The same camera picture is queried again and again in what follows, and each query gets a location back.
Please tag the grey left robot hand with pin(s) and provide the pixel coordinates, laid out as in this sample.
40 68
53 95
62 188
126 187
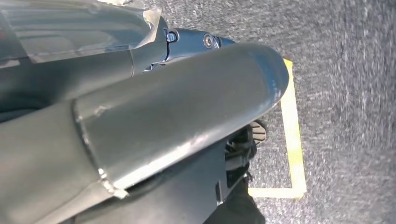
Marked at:
173 105

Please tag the yellow floor tape square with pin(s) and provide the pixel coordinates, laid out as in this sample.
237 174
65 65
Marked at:
294 139

